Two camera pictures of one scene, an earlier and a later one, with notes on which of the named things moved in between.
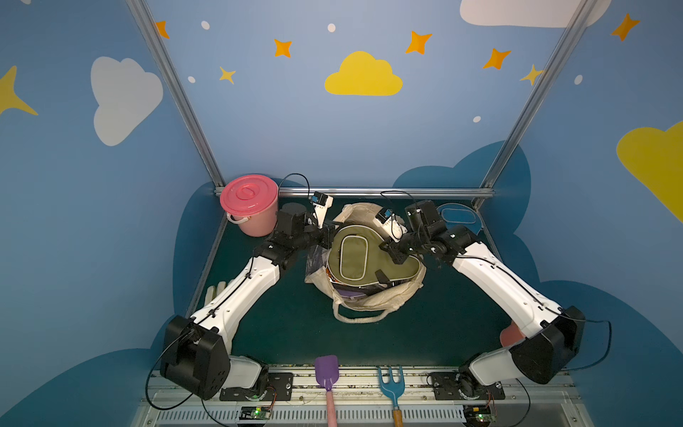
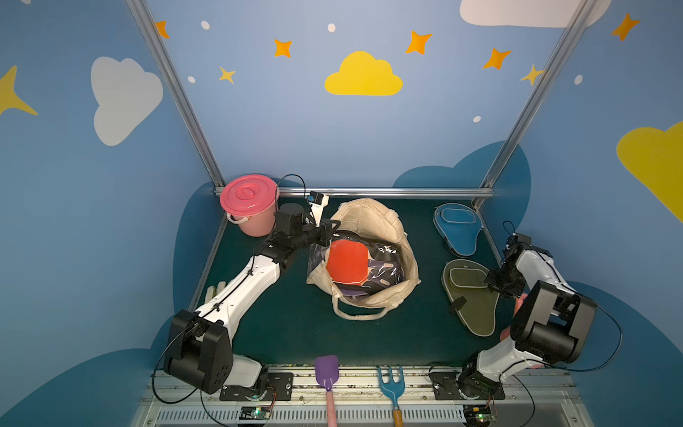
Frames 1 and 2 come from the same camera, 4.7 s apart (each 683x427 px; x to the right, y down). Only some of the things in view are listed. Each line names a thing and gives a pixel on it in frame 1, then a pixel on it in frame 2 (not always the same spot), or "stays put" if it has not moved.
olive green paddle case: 355,256 -> 470,297
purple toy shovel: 326,370 stays put
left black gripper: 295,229 stays put
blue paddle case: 459,213 stays put
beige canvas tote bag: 364,214 stays put
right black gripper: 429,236 -> 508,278
